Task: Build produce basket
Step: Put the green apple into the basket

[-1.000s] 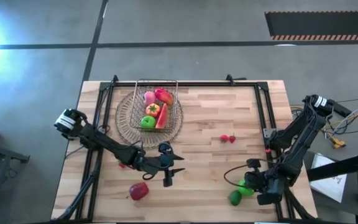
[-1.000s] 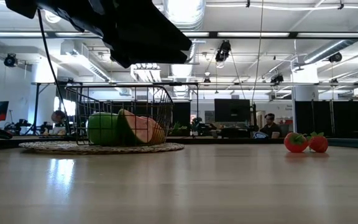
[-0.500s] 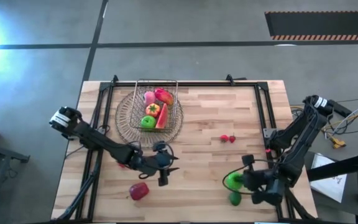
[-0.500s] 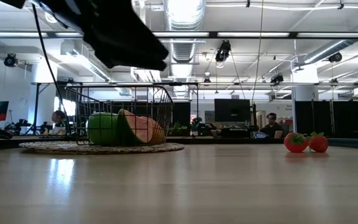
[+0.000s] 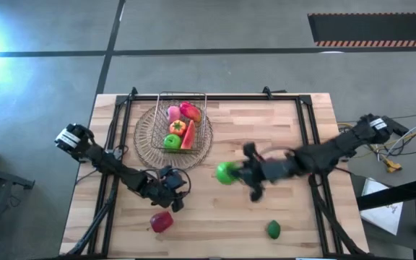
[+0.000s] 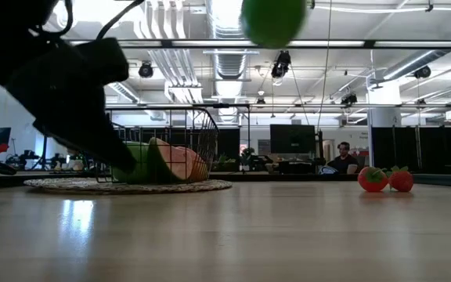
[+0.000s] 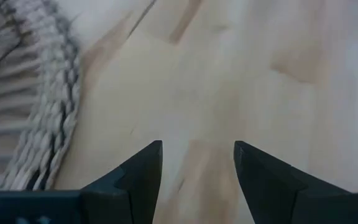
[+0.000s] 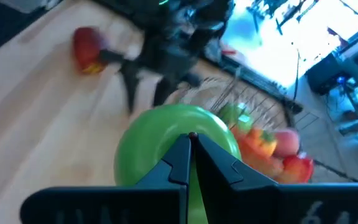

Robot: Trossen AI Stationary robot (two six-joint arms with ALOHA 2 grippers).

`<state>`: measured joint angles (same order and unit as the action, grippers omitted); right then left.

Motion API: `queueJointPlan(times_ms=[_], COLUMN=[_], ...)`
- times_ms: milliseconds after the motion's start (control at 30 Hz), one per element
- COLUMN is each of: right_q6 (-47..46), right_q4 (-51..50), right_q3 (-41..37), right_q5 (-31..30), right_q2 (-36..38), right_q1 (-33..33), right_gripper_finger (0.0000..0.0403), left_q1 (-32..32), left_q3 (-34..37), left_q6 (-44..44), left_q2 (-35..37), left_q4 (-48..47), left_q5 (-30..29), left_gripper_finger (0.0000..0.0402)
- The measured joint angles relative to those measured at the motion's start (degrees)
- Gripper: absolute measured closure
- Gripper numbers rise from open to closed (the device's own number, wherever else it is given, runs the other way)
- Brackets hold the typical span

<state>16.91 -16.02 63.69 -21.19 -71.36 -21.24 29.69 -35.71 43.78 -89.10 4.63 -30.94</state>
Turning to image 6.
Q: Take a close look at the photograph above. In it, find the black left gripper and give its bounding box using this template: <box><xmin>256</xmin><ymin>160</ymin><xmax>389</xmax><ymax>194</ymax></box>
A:
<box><xmin>5</xmin><ymin>37</ymin><xmax>139</xmax><ymax>175</ymax></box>

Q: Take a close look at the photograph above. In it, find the watermelon slice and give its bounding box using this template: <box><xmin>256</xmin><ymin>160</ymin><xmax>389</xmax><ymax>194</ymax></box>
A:
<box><xmin>146</xmin><ymin>136</ymin><xmax>207</xmax><ymax>183</ymax></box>

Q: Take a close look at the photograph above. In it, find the metal wire basket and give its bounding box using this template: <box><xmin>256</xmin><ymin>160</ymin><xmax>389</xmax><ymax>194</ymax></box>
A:
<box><xmin>94</xmin><ymin>107</ymin><xmax>221</xmax><ymax>185</ymax></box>

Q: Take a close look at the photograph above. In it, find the round woven wicker placemat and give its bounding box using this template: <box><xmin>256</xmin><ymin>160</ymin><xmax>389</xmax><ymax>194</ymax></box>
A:
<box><xmin>23</xmin><ymin>176</ymin><xmax>233</xmax><ymax>196</ymax></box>

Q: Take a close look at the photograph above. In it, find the black ceiling spotlight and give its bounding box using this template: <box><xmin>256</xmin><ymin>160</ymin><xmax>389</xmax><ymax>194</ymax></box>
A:
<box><xmin>271</xmin><ymin>50</ymin><xmax>292</xmax><ymax>79</ymax></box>
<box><xmin>138</xmin><ymin>61</ymin><xmax>155</xmax><ymax>79</ymax></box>
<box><xmin>413</xmin><ymin>65</ymin><xmax>432</xmax><ymax>80</ymax></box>

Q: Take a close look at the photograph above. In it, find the black television screen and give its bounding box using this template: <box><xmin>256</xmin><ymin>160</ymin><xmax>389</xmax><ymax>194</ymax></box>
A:
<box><xmin>269</xmin><ymin>124</ymin><xmax>316</xmax><ymax>154</ymax></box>

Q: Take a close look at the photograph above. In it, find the person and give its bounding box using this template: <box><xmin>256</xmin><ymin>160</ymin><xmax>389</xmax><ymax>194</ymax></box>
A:
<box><xmin>326</xmin><ymin>141</ymin><xmax>362</xmax><ymax>175</ymax></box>

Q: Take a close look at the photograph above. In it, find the white building pillar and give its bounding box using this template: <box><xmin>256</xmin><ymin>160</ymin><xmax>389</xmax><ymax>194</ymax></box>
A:
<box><xmin>367</xmin><ymin>84</ymin><xmax>402</xmax><ymax>168</ymax></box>

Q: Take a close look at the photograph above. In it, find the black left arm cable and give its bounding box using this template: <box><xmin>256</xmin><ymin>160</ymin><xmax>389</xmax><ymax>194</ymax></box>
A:
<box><xmin>96</xmin><ymin>0</ymin><xmax>145</xmax><ymax>41</ymax></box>

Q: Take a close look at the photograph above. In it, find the silver ventilation duct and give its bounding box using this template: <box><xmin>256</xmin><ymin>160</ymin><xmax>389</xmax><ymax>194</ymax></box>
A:
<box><xmin>208</xmin><ymin>0</ymin><xmax>252</xmax><ymax>123</ymax></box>

